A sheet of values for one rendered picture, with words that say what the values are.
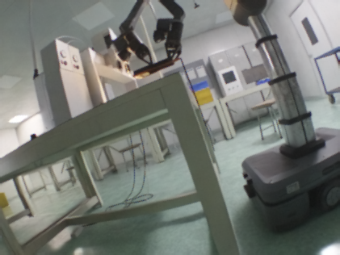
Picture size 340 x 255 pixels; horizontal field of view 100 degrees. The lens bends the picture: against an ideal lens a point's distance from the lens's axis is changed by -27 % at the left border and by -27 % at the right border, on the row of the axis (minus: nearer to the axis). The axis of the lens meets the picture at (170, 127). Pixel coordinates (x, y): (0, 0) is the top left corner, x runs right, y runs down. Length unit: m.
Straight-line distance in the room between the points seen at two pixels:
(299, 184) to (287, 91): 0.43
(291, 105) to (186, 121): 0.57
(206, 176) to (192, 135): 0.13
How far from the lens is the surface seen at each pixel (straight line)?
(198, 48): 5.67
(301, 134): 1.00
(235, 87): 3.82
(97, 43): 1.47
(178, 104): 0.58
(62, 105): 0.96
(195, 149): 0.59
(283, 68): 1.00
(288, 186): 0.81
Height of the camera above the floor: 0.61
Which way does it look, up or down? 1 degrees down
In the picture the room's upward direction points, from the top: 20 degrees counter-clockwise
